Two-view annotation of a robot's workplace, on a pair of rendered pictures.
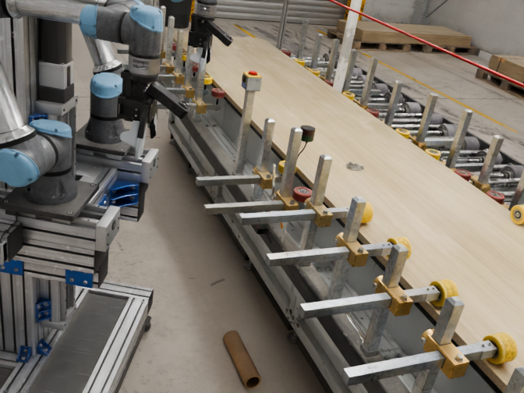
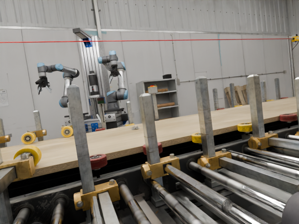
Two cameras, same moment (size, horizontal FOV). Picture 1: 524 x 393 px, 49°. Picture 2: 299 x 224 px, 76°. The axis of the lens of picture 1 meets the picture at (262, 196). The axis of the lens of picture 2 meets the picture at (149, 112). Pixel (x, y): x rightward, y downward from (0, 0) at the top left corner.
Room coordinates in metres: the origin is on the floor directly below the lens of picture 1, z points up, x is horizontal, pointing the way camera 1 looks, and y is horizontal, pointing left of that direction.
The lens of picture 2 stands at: (2.72, -1.72, 1.09)
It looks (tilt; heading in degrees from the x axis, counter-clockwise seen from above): 3 degrees down; 96
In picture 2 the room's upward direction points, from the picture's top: 8 degrees counter-clockwise
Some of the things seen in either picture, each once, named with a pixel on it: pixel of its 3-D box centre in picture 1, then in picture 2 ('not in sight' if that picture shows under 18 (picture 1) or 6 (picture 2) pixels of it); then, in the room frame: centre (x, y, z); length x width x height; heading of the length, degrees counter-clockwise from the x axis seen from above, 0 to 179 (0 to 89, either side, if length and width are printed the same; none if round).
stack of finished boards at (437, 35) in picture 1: (405, 33); not in sight; (10.45, -1.99, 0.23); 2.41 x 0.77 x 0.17; 121
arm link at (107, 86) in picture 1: (107, 93); (112, 96); (2.04, 0.63, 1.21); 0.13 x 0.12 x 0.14; 6
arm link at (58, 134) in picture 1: (49, 143); not in sight; (1.53, 0.64, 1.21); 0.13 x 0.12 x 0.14; 172
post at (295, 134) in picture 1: (286, 182); (103, 125); (2.14, -0.09, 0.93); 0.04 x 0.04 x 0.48; 26
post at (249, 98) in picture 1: (243, 133); (156, 116); (2.59, 0.14, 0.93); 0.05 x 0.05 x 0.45; 26
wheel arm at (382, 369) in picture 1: (428, 360); not in sight; (1.18, -0.50, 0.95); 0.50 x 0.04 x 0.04; 116
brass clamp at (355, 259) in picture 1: (350, 249); (36, 134); (1.67, -0.32, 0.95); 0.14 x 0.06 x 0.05; 26
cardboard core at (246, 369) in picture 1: (241, 358); not in sight; (2.05, -0.03, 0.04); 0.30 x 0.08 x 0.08; 26
